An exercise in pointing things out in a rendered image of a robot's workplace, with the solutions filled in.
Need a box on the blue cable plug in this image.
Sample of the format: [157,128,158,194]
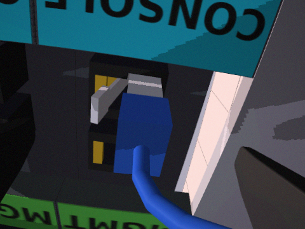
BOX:
[91,73,233,229]

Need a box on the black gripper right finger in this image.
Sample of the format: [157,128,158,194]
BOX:
[234,146,305,229]

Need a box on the dark grey flat panel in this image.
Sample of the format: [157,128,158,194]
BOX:
[0,0,305,229]

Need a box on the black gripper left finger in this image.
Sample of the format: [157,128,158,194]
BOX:
[0,118,35,203]

